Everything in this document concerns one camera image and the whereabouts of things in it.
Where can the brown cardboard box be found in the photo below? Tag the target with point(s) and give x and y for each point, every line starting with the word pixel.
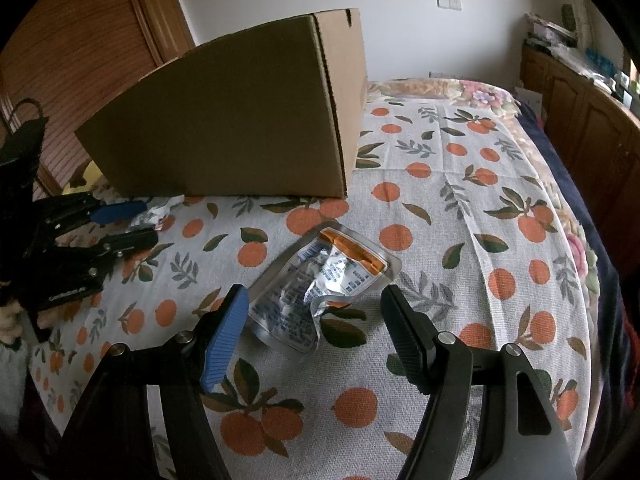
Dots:
pixel 225 125

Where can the silver pouch with orange stripe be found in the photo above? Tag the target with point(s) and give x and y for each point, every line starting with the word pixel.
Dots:
pixel 300 300

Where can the white wall socket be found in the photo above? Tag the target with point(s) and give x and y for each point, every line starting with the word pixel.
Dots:
pixel 448 2

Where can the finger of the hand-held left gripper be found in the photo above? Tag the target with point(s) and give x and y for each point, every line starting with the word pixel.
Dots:
pixel 132 240
pixel 120 211

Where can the orange fruit print bedsheet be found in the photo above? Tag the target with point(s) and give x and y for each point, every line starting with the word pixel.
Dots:
pixel 450 260

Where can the dark blue blanket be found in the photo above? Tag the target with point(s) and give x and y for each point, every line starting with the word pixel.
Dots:
pixel 565 170

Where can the silver black snack packet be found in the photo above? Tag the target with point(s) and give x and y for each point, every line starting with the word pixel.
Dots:
pixel 160 210

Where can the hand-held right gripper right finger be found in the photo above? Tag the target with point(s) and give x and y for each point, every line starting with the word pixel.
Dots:
pixel 405 342

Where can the wooden wardrobe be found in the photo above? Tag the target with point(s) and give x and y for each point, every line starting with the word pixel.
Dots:
pixel 85 25

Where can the yellow pillow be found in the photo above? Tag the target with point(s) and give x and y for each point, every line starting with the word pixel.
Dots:
pixel 85 177

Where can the wooden cabinet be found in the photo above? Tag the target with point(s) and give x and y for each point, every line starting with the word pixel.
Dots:
pixel 575 105

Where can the floral blanket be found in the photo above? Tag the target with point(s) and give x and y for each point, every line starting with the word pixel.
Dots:
pixel 450 87

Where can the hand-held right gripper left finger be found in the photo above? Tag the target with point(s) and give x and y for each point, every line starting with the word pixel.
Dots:
pixel 225 340

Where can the row of small containers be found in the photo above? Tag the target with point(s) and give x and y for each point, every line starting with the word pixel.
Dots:
pixel 575 45

